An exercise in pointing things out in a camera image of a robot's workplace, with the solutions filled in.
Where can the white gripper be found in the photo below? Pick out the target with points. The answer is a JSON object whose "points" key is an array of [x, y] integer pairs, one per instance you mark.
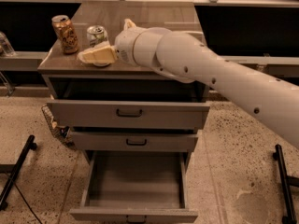
{"points": [[124, 45]]}

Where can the green white 7up can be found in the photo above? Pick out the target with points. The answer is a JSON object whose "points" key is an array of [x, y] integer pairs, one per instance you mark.
{"points": [[98, 39]]}

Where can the grey top drawer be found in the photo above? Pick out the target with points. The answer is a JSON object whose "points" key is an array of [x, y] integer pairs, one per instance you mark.
{"points": [[125, 114]]}

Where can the grey drawer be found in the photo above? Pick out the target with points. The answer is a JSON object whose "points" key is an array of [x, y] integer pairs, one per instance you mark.
{"points": [[160, 142], [136, 188], [125, 114]]}

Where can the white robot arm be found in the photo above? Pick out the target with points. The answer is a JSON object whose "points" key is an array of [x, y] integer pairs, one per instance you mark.
{"points": [[180, 56]]}

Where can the orange patterned soda can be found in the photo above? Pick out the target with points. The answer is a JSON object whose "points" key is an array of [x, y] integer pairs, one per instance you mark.
{"points": [[65, 31]]}

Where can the grey drawer cabinet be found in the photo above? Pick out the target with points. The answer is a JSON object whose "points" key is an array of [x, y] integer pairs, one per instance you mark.
{"points": [[70, 79]]}

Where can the grey middle drawer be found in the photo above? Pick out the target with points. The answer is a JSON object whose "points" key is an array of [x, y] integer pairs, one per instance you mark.
{"points": [[160, 142]]}

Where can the grey bottom drawer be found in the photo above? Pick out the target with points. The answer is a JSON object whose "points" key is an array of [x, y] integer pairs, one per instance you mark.
{"points": [[136, 188]]}

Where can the black left stand leg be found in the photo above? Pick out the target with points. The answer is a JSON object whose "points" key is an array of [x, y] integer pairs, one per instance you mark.
{"points": [[12, 170]]}

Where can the black stand leg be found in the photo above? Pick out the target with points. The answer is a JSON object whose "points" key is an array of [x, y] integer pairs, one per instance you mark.
{"points": [[12, 170], [287, 181]]}

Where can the black right stand leg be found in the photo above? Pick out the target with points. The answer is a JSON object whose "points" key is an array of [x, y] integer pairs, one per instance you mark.
{"points": [[287, 181]]}

